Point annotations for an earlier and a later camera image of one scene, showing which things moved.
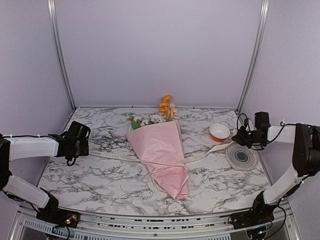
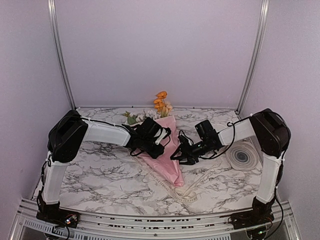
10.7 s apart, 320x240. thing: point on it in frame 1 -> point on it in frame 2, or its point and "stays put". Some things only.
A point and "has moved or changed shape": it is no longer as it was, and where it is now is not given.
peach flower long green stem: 172,111 -> 169,106
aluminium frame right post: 265,4 stays put
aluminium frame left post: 56,41 stays put
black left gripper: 85,150 -> 156,153
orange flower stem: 164,107 has moved or changed shape
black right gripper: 239,138 -> 183,148
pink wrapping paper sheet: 161,147 stays put
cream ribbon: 166,165 -> 184,194
